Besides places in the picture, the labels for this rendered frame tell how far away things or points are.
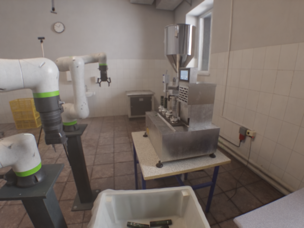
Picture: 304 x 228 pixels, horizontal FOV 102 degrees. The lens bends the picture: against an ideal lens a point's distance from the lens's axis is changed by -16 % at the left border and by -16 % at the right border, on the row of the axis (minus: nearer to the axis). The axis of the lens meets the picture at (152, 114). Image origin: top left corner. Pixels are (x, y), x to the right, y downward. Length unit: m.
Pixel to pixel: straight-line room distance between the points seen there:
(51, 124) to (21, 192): 0.41
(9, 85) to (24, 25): 5.02
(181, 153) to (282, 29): 1.93
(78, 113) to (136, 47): 3.83
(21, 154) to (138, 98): 3.64
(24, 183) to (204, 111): 1.19
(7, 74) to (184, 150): 1.06
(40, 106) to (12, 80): 0.12
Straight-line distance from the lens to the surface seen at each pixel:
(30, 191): 0.90
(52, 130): 0.66
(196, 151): 1.20
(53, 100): 0.62
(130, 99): 4.18
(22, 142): 0.83
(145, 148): 1.37
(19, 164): 0.87
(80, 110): 1.31
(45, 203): 0.99
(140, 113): 4.31
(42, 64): 0.61
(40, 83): 0.60
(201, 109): 1.15
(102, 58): 1.64
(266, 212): 1.04
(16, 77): 0.59
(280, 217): 1.06
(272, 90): 2.32
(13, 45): 5.68
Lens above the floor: 1.44
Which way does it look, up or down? 17 degrees down
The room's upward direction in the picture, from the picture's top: straight up
